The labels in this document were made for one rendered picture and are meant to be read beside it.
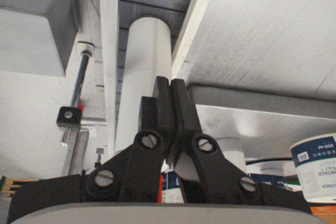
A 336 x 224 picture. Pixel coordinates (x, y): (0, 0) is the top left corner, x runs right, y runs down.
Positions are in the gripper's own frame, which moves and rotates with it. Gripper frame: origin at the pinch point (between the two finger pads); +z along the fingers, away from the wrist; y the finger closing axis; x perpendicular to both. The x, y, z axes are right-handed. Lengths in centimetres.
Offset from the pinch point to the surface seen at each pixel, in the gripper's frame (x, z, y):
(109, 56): -1.7, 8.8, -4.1
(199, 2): 3.2, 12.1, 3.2
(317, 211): -292, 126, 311
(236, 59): -8.1, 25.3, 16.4
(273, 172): -58, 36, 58
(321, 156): -30, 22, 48
